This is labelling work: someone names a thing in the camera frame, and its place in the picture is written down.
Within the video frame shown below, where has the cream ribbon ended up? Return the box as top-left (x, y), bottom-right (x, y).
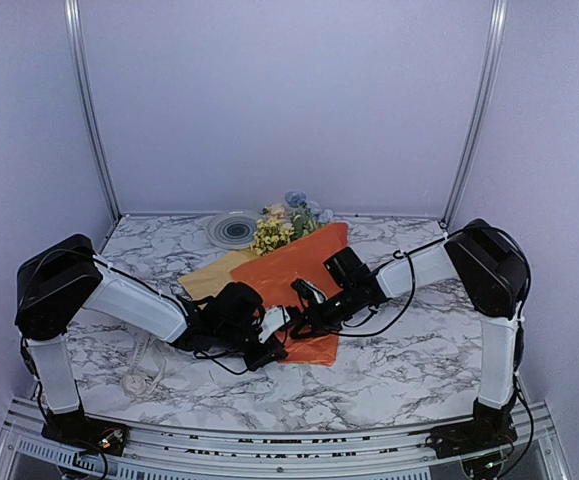
top-left (120, 335), bottom-right (178, 403)

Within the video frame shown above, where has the pink rose fake stem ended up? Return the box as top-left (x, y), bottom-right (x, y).
top-left (263, 203), bottom-right (287, 220)

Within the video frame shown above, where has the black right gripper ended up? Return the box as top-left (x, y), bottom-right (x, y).
top-left (290, 285), bottom-right (361, 339)

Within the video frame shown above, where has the brown orange wrapping paper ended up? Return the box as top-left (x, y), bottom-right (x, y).
top-left (177, 222), bottom-right (350, 367)

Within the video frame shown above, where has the aluminium frame post right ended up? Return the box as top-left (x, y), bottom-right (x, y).
top-left (442, 0), bottom-right (509, 226)

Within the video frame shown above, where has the green leafy fake stem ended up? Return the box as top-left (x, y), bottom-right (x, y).
top-left (291, 209), bottom-right (320, 241)

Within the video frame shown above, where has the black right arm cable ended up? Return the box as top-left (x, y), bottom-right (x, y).
top-left (293, 249), bottom-right (530, 339)

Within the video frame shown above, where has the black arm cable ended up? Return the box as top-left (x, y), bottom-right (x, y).
top-left (293, 249), bottom-right (530, 339)
top-left (191, 344), bottom-right (255, 376)

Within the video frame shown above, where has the yellow daisy fake bunch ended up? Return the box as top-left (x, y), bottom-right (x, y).
top-left (249, 217), bottom-right (294, 256)

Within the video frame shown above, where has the blue fake flower stem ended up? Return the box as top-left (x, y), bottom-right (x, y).
top-left (285, 190), bottom-right (333, 224)

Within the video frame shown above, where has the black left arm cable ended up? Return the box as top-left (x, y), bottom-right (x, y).
top-left (191, 344), bottom-right (255, 376)

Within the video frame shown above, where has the grey ringed plate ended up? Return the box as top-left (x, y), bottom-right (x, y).
top-left (205, 210), bottom-right (262, 250)

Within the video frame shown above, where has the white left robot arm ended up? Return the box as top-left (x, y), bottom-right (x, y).
top-left (15, 234), bottom-right (288, 445)

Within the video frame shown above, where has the aluminium frame post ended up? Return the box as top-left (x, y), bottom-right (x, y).
top-left (442, 0), bottom-right (509, 226)
top-left (64, 0), bottom-right (122, 222)

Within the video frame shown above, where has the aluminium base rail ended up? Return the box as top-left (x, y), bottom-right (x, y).
top-left (0, 398), bottom-right (571, 479)

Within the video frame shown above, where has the aluminium frame post left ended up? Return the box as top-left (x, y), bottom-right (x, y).
top-left (64, 0), bottom-right (122, 222)

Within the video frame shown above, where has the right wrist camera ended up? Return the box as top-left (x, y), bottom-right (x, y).
top-left (291, 279), bottom-right (327, 304)

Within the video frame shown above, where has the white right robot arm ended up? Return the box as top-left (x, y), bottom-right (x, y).
top-left (289, 219), bottom-right (531, 448)

